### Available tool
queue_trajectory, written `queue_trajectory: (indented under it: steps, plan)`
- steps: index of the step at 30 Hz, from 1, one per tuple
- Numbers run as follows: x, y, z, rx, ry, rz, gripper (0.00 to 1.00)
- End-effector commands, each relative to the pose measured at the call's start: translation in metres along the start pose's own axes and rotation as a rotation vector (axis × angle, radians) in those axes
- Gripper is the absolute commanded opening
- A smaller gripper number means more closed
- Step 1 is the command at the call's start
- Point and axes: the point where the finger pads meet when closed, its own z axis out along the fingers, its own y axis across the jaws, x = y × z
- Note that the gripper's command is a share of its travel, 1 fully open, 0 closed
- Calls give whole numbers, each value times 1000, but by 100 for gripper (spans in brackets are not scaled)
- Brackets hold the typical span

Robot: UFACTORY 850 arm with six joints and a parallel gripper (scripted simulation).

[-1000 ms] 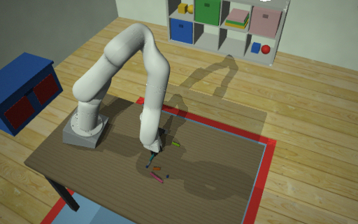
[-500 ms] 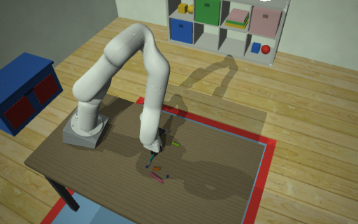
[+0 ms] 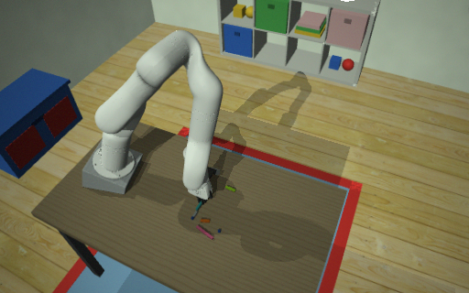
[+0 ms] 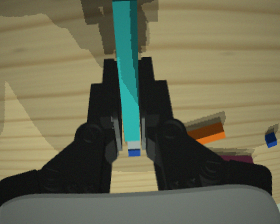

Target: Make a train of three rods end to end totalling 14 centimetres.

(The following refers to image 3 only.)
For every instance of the pink rod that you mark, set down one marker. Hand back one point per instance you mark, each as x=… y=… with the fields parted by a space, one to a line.
x=199 y=228

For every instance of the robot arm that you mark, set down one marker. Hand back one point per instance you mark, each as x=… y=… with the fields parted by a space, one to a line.
x=130 y=101

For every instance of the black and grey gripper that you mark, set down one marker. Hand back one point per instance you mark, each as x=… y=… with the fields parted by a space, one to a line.
x=204 y=192

